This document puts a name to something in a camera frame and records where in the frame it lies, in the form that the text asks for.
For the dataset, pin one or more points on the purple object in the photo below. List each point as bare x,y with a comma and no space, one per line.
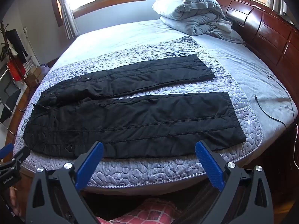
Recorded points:
44,69

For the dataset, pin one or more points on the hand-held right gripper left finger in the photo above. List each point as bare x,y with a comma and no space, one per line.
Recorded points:
90,165

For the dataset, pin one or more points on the person's left hand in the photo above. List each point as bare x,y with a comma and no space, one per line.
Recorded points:
15,203

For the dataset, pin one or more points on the metal frame chair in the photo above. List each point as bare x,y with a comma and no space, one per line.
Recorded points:
8,98

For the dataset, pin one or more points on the grey pillow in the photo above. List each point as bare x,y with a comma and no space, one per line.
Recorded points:
186,2

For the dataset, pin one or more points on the bed with blue sheet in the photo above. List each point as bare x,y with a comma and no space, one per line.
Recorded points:
233,58

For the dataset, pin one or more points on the cardboard box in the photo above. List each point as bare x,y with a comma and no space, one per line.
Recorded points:
33,77

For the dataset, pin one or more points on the red bag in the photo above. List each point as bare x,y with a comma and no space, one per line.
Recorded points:
15,71

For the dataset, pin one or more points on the black hanging garment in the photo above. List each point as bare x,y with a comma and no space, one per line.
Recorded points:
16,42

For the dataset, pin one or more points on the grey folded duvet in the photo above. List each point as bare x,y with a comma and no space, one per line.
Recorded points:
198,25

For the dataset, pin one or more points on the dark wooden headboard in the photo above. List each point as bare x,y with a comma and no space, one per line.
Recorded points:
268,32

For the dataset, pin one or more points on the black pants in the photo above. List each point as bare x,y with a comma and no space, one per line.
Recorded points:
140,126

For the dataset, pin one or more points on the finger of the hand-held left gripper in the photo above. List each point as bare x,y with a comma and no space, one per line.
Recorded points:
5,150
17,159

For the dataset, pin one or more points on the person's red plaid clothing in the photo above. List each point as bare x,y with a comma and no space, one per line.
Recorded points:
144,211

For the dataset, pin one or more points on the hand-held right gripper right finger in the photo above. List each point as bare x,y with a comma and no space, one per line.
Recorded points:
208,165

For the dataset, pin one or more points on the grey quilted mattress pad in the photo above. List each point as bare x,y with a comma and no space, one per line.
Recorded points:
144,168

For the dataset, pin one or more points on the white curtain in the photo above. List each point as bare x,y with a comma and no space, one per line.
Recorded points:
67,16

